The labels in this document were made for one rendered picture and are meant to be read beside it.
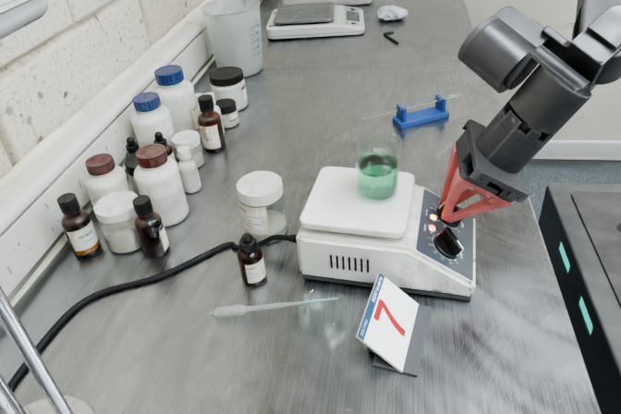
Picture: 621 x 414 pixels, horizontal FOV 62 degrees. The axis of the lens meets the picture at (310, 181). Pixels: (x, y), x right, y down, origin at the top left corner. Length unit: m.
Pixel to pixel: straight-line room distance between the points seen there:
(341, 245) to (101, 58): 0.56
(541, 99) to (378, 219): 0.20
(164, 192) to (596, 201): 1.11
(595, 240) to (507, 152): 0.83
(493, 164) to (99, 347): 0.47
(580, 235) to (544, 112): 0.86
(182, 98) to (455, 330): 0.58
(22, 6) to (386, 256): 0.46
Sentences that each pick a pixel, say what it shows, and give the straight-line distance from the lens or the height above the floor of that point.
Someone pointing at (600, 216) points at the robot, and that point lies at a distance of 1.46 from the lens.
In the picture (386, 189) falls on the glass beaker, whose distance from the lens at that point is 0.59.
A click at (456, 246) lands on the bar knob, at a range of 0.59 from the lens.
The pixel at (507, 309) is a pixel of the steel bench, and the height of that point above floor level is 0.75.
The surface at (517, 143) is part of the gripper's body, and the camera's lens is 0.56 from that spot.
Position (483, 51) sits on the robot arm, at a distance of 0.56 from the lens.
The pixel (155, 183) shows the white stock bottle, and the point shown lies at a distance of 0.71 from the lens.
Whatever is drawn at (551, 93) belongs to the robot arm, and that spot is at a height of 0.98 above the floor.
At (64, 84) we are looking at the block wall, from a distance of 0.87.
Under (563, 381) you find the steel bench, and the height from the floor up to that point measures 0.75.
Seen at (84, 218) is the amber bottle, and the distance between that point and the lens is 0.72.
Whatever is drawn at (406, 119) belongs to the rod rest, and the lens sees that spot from 0.93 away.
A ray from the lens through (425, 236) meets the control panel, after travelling 0.60.
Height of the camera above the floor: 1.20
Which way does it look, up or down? 34 degrees down
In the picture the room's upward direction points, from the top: 5 degrees counter-clockwise
